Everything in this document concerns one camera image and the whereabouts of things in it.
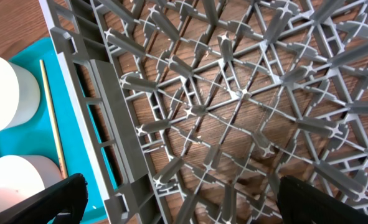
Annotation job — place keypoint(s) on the right wooden chopstick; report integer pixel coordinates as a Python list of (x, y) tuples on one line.
[(53, 120)]

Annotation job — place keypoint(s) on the white cup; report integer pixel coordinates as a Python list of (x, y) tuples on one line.
[(19, 95)]

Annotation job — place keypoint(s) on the grey dishwasher rack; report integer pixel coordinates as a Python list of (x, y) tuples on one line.
[(192, 111)]

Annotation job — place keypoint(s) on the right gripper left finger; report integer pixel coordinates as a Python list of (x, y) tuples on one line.
[(63, 202)]

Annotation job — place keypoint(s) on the teal serving tray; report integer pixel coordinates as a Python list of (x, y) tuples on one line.
[(35, 137)]

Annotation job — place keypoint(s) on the pink bowl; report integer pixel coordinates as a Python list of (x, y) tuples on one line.
[(24, 176)]

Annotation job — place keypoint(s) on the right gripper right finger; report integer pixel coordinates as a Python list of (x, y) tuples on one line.
[(299, 202)]

